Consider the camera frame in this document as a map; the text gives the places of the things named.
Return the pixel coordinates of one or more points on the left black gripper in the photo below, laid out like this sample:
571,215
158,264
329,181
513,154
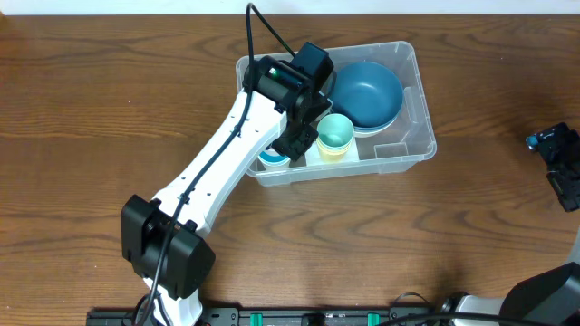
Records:
298,140

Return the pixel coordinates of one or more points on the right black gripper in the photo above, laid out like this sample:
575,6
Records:
563,179

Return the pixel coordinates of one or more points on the green plastic cup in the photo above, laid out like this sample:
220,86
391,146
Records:
335,131

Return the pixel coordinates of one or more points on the dark blue bowl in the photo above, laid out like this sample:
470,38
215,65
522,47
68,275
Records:
364,83
372,119

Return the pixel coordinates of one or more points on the yellow plastic cup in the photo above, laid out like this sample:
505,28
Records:
333,158
321,144

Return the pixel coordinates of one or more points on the blue plastic cup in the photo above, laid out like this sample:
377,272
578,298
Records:
273,159

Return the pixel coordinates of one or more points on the white plastic cup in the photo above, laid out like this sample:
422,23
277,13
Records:
275,166

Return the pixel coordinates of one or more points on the clear plastic storage container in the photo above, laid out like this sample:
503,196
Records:
407,141

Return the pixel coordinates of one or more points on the beige large bowl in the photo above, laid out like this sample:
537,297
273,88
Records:
366,133

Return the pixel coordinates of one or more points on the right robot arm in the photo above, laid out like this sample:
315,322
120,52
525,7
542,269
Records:
551,297

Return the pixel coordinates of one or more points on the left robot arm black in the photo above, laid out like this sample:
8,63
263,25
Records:
164,238

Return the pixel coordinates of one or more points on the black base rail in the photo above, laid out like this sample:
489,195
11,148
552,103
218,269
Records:
232,316

